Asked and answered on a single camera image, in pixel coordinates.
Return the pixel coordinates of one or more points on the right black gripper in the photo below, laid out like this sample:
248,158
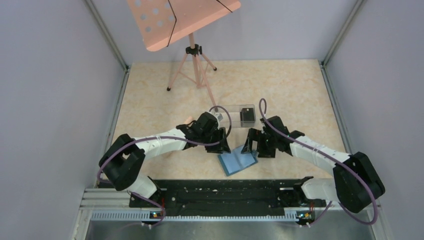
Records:
257,135

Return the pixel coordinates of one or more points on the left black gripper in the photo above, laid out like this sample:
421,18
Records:
219,148

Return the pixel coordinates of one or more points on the teal card holder wallet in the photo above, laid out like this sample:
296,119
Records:
236,161

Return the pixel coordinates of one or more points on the black card stack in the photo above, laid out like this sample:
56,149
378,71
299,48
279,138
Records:
247,116

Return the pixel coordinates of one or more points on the clear plastic box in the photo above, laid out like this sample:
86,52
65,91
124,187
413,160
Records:
233,116

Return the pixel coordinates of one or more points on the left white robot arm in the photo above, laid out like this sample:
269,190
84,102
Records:
122,162

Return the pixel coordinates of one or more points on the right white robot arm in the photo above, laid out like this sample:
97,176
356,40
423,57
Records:
354,182

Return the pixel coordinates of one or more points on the pink toy microphone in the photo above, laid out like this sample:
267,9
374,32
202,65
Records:
188,120

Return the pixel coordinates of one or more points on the pink music stand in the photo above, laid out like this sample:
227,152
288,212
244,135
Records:
164,22

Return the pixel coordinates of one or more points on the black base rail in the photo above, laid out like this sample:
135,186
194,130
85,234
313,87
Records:
230,198

